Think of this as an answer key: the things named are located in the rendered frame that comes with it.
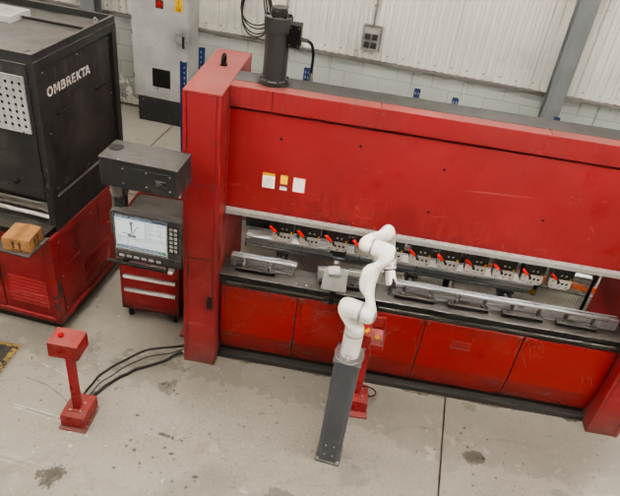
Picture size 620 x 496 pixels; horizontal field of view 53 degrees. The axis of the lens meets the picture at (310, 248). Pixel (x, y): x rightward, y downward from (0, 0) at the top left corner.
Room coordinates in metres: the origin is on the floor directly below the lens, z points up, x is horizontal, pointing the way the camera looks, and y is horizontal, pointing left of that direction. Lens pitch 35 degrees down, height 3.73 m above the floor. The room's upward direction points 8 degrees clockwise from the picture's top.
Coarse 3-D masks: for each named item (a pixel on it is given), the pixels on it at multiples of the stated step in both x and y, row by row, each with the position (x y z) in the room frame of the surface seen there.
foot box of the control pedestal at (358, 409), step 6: (366, 384) 3.41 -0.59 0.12; (366, 390) 3.35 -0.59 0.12; (354, 396) 3.27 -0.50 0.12; (366, 396) 3.29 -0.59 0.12; (354, 402) 3.22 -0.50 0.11; (360, 402) 3.23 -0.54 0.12; (366, 402) 3.23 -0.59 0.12; (354, 408) 3.22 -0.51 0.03; (360, 408) 3.22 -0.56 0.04; (366, 408) 3.26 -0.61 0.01; (354, 414) 3.19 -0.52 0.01; (360, 414) 3.19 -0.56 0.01; (366, 414) 3.20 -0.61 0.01
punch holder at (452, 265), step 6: (438, 252) 3.68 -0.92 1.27; (444, 252) 3.62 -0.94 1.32; (450, 252) 3.62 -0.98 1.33; (456, 252) 3.62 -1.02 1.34; (438, 258) 3.62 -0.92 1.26; (444, 258) 3.62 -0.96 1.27; (450, 258) 3.62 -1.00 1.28; (456, 258) 3.62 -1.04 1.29; (438, 264) 3.62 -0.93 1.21; (450, 264) 3.62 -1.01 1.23; (456, 264) 3.61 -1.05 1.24; (450, 270) 3.61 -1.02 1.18
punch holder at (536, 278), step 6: (522, 264) 3.66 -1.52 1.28; (528, 264) 3.59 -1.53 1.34; (522, 270) 3.62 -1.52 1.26; (528, 270) 3.59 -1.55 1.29; (534, 270) 3.59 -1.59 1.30; (540, 270) 3.58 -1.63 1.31; (522, 276) 3.59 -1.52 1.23; (534, 276) 3.58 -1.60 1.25; (540, 276) 3.58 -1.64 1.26; (528, 282) 3.58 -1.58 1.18; (534, 282) 3.58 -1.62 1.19; (540, 282) 3.58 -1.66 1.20
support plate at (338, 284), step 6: (324, 270) 3.65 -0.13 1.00; (342, 270) 3.68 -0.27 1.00; (324, 276) 3.58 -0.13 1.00; (342, 276) 3.61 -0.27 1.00; (324, 282) 3.50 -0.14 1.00; (330, 282) 3.51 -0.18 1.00; (336, 282) 3.52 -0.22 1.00; (342, 282) 3.53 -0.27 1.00; (324, 288) 3.43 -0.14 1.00; (330, 288) 3.44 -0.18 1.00; (336, 288) 3.45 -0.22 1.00; (342, 288) 3.46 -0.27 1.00
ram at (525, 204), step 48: (240, 144) 3.71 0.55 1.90; (288, 144) 3.69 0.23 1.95; (336, 144) 3.67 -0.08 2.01; (384, 144) 3.66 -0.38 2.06; (432, 144) 3.64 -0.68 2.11; (240, 192) 3.71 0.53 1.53; (288, 192) 3.69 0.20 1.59; (336, 192) 3.67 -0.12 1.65; (384, 192) 3.65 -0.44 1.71; (432, 192) 3.63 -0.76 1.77; (480, 192) 3.62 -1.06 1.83; (528, 192) 3.60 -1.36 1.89; (576, 192) 3.58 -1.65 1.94; (480, 240) 3.61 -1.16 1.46; (528, 240) 3.59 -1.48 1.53; (576, 240) 3.58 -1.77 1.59
